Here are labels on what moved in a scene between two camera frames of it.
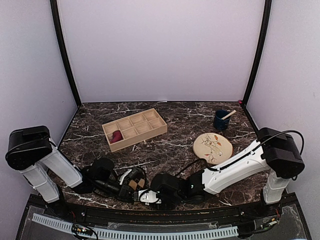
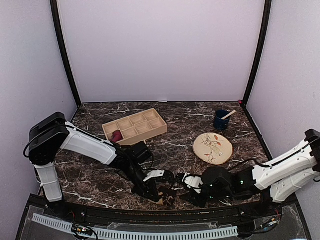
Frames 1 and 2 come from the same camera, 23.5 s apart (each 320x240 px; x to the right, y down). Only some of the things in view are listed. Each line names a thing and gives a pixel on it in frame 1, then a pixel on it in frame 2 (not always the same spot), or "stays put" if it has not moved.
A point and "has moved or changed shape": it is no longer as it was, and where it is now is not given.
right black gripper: [166, 207] -> [192, 198]
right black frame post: [268, 5] stays put
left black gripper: [124, 193] -> [146, 187]
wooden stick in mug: [234, 111] stays put
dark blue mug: [220, 124] stays put
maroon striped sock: [117, 136] stays put
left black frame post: [57, 26] stays put
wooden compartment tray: [135, 129] stays put
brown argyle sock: [136, 178] has moved or changed shape
